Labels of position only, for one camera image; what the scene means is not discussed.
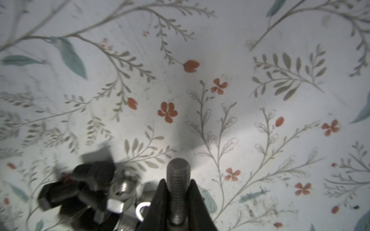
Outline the floral patterned table mat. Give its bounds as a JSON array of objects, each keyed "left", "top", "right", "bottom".
[{"left": 1, "top": 1, "right": 370, "bottom": 231}]

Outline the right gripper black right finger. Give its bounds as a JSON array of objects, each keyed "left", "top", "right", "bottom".
[{"left": 188, "top": 179, "right": 218, "bottom": 231}]

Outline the pile of screws and nuts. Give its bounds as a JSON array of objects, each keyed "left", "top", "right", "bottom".
[{"left": 37, "top": 161, "right": 155, "bottom": 231}]

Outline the grey threaded bolt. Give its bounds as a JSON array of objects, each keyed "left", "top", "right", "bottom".
[{"left": 166, "top": 158, "right": 190, "bottom": 225}]

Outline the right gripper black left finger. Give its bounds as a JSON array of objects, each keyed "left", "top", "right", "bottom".
[{"left": 136, "top": 179, "right": 168, "bottom": 231}]

